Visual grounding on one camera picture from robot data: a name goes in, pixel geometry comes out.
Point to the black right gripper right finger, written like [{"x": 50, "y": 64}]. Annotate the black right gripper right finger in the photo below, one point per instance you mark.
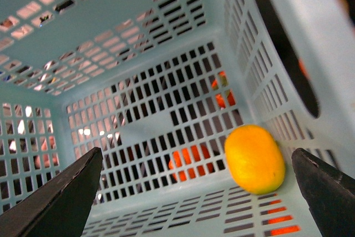
[{"x": 328, "y": 192}]

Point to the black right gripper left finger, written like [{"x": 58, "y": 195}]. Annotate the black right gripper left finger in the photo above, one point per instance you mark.
[{"x": 61, "y": 206}]

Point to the yellow lemon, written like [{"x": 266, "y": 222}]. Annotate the yellow lemon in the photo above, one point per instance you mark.
[{"x": 254, "y": 159}]

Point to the light blue shopping basket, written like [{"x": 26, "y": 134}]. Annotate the light blue shopping basket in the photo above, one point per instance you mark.
[{"x": 133, "y": 78}]

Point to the large orange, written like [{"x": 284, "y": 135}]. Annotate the large orange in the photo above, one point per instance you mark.
[{"x": 187, "y": 163}]

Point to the orange persimmon green leaf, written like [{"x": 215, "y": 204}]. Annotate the orange persimmon green leaf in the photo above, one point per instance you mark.
[{"x": 225, "y": 96}]

